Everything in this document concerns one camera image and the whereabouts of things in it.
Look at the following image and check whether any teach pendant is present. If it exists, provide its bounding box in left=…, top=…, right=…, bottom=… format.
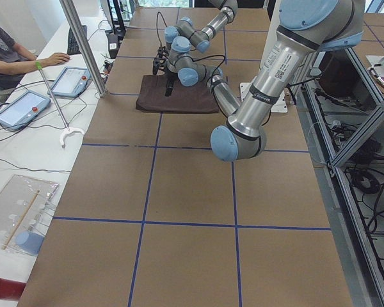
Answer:
left=47, top=67, right=91, bottom=98
left=0, top=91, right=51, bottom=131

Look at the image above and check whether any grey aluminium frame post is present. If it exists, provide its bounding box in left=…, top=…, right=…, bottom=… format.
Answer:
left=60, top=0, right=107, bottom=97

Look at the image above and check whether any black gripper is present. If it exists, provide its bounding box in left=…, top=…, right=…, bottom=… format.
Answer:
left=164, top=67, right=178, bottom=97

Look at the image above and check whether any red cylinder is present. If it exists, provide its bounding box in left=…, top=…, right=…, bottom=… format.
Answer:
left=0, top=278, right=26, bottom=301

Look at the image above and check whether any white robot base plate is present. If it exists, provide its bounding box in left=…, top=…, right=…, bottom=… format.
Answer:
left=239, top=82, right=289, bottom=113

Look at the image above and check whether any clear plastic bag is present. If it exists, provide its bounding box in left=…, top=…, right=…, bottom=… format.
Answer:
left=0, top=175, right=59, bottom=256

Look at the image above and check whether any dark brown t-shirt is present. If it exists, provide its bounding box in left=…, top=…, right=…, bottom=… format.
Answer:
left=136, top=75, right=219, bottom=114

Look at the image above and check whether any black keyboard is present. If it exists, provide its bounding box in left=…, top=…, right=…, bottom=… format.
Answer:
left=67, top=28, right=81, bottom=56

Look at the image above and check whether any aluminium frame cabinet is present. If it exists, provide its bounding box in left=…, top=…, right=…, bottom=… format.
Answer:
left=290, top=41, right=384, bottom=306

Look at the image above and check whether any metal reach stick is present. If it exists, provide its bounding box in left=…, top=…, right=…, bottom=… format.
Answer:
left=35, top=60, right=84, bottom=148

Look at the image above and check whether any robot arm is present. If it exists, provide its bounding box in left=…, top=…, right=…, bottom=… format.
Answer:
left=164, top=1, right=365, bottom=162
left=164, top=0, right=238, bottom=53

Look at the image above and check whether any person in grey shirt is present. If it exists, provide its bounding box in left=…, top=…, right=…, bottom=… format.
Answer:
left=0, top=27, right=70, bottom=90

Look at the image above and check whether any blue plastic cup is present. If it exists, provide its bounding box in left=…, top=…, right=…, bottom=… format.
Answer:
left=15, top=231, right=44, bottom=256

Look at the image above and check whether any teach pendant near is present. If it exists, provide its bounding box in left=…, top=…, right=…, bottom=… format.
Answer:
left=0, top=91, right=51, bottom=131

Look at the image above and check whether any teach pendant far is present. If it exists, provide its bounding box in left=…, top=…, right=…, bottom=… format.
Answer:
left=47, top=67, right=91, bottom=98

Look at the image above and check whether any black box with label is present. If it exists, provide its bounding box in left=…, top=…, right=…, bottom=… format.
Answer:
left=106, top=33, right=120, bottom=59

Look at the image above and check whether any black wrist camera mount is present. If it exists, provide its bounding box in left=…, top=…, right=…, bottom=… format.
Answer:
left=157, top=46, right=169, bottom=58
left=152, top=54, right=167, bottom=75

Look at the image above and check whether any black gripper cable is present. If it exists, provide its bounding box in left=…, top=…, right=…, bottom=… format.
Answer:
left=188, top=54, right=228, bottom=84
left=156, top=12, right=169, bottom=49

